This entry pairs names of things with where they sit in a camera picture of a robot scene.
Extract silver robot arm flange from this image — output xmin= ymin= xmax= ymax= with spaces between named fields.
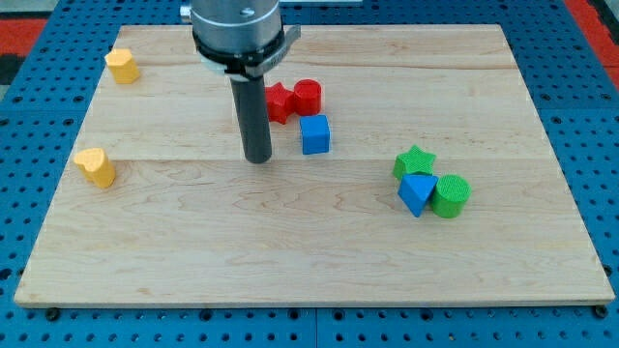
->
xmin=180 ymin=0 xmax=301 ymax=82

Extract blue cube block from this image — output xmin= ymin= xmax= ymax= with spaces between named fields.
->
xmin=300 ymin=114 xmax=331 ymax=155

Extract blue triangle block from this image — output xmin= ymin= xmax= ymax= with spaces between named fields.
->
xmin=398 ymin=174 xmax=438 ymax=218

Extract red star block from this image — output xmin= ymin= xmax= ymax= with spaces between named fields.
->
xmin=265 ymin=82 xmax=295 ymax=125

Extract red cylinder block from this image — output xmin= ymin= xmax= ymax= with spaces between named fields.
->
xmin=293 ymin=79 xmax=322 ymax=116

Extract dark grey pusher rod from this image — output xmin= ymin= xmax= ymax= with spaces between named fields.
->
xmin=231 ymin=77 xmax=272 ymax=163

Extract green star block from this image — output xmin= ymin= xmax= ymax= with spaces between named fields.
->
xmin=392 ymin=145 xmax=436 ymax=180

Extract light wooden board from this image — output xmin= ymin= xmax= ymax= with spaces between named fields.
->
xmin=15 ymin=24 xmax=615 ymax=308

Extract green cylinder block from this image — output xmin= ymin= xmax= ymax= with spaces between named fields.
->
xmin=430 ymin=174 xmax=472 ymax=218

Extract yellow heart block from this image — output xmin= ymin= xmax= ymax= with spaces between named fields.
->
xmin=74 ymin=148 xmax=116 ymax=189

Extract yellow hexagon block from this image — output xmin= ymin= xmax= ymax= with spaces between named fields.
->
xmin=104 ymin=48 xmax=140 ymax=84

